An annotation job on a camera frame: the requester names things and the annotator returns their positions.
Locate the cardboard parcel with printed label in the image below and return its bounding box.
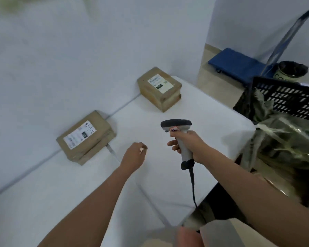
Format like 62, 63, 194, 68
137, 66, 182, 113

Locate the cardboard parcel with handwritten label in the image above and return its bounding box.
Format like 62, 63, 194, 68
56, 110, 117, 166

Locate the blue platform trolley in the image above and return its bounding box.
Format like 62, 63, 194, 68
208, 9, 309, 86

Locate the person's right forearm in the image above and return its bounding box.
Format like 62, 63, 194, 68
203, 148, 309, 247

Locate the black scanner cable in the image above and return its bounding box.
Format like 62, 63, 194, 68
189, 168, 198, 209

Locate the person's left hand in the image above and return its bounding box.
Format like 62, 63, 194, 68
120, 142, 148, 175

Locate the person's left forearm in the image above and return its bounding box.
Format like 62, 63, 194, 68
37, 165, 131, 247

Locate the grey handheld barcode scanner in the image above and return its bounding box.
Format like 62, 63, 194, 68
160, 119, 195, 170

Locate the black plastic crate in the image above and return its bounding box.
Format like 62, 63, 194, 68
252, 76, 309, 123

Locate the clear plastic bag bundle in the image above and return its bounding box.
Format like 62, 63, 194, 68
241, 88, 309, 173

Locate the bin with black liner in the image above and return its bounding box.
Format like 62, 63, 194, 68
273, 61, 309, 83

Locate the person's right hand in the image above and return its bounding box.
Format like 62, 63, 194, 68
167, 128, 211, 165

